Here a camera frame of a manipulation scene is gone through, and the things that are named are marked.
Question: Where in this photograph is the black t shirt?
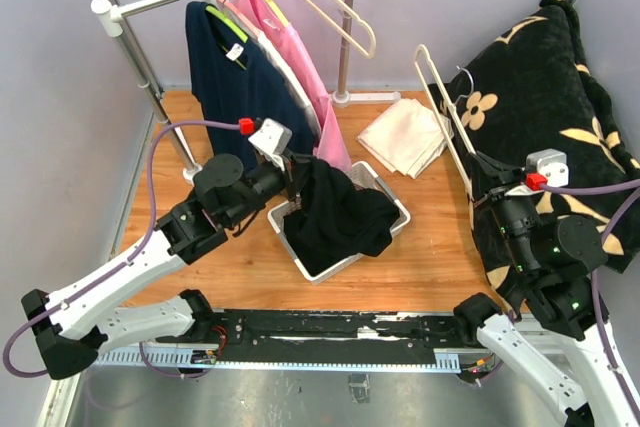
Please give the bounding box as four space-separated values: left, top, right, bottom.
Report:
300 159 399 257
283 210 359 276

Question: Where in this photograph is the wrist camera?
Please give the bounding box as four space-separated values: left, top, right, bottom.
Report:
507 149 569 196
240 118 292 171

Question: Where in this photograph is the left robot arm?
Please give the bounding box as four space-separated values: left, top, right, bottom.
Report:
22 153 312 380

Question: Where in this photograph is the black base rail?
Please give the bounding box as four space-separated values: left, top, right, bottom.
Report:
213 309 477 367

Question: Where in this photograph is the white plastic basket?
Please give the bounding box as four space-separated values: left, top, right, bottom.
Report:
267 161 411 285

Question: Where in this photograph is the pink t shirt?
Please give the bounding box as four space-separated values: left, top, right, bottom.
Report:
235 0 352 172

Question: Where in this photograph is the metal clothes rack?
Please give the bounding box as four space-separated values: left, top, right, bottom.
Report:
90 0 402 186

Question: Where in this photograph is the black floral blanket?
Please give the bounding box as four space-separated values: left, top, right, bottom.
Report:
443 0 639 315

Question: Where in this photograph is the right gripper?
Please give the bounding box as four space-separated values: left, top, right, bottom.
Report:
466 149 539 271

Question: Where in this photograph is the folded cream cloth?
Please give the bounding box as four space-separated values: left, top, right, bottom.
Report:
357 98 447 179

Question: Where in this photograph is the navy blue t shirt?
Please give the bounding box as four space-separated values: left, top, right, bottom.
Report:
185 1 314 155

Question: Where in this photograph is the wooden hanger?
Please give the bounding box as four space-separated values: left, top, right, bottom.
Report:
412 44 479 198

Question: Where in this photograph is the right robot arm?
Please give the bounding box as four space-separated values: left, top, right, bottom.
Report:
452 149 639 426

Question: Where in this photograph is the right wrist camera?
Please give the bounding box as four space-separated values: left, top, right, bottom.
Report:
507 149 569 196

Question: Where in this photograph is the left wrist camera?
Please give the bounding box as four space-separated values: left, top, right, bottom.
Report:
240 118 292 171

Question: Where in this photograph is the white t shirt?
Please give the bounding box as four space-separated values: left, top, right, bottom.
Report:
233 0 328 145

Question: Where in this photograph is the green hanger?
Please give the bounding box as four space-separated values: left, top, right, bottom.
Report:
205 1 249 70

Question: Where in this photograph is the pink white hanger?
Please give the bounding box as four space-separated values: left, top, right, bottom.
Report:
203 0 260 40

